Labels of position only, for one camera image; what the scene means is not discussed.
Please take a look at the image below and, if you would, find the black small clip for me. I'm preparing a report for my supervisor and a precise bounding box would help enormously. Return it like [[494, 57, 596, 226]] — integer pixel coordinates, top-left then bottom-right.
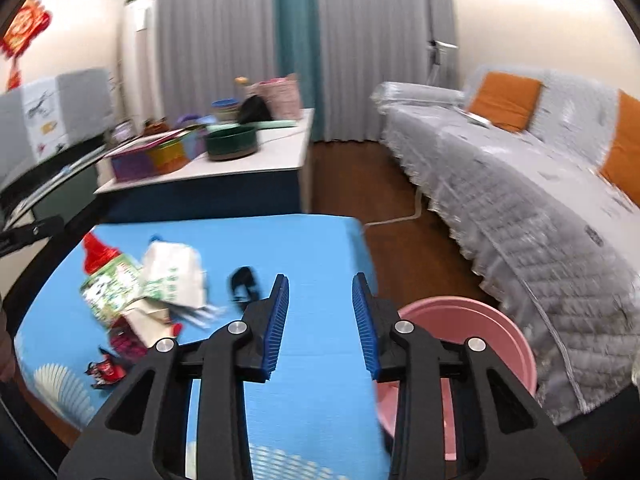
[[229, 266, 262, 310]]

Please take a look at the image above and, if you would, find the grey quilted sofa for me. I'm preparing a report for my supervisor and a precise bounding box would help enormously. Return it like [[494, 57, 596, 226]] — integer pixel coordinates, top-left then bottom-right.
[[372, 65, 639, 424]]

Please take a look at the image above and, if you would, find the orange cushion far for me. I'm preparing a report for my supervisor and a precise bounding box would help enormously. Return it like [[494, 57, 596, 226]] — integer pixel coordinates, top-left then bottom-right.
[[600, 91, 640, 206]]

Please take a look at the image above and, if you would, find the grey curtain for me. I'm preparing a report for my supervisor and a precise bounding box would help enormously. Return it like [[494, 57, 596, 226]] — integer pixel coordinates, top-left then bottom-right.
[[157, 0, 456, 141]]

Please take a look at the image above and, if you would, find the colourful gift box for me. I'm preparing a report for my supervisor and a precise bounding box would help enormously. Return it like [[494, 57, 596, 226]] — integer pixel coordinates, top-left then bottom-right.
[[107, 127, 207, 183]]

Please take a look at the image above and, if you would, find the orange cushion near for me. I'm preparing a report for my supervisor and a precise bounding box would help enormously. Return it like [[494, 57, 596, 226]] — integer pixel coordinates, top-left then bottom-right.
[[468, 72, 542, 133]]

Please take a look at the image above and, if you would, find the pink patterned bag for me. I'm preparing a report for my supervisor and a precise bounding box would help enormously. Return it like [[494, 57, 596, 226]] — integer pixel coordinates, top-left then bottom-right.
[[254, 74, 303, 122]]

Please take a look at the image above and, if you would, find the teal curtain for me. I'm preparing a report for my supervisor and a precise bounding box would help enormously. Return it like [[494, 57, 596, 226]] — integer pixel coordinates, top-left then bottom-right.
[[273, 0, 326, 141]]

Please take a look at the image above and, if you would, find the white air conditioner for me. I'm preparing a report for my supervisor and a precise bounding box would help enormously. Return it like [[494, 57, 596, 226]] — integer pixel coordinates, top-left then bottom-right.
[[120, 0, 165, 133]]

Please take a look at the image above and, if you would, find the white navy side table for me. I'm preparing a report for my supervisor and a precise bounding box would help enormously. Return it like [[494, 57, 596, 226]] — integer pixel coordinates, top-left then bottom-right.
[[94, 108, 314, 223]]

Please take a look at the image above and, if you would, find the grey covered television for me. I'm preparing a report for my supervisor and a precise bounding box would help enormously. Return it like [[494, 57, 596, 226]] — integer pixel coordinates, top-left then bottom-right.
[[1, 67, 115, 188]]

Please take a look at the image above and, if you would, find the pink plastic bucket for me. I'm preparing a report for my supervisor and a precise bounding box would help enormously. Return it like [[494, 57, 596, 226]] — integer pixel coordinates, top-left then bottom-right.
[[376, 296, 537, 462]]

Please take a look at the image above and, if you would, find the green white snack packet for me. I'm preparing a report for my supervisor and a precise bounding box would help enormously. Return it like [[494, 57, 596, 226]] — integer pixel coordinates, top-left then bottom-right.
[[79, 254, 141, 328]]

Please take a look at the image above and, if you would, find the orange cushion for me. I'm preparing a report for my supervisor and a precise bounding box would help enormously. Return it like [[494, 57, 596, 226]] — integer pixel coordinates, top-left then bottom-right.
[[600, 91, 640, 206], [468, 72, 542, 133]]

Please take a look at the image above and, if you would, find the red wall decoration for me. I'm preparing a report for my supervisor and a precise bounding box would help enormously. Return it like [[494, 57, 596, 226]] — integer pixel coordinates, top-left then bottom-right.
[[1, 0, 51, 91]]

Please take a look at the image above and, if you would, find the black red snack wrapper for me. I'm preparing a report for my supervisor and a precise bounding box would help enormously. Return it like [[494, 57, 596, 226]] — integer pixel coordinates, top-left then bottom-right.
[[85, 348, 127, 390]]

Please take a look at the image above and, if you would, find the white paper bag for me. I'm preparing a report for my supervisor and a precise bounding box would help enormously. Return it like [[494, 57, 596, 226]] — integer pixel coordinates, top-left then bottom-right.
[[140, 240, 207, 309]]

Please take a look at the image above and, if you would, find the black bag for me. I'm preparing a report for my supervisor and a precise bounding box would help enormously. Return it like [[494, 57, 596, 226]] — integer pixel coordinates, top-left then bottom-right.
[[236, 96, 273, 125]]

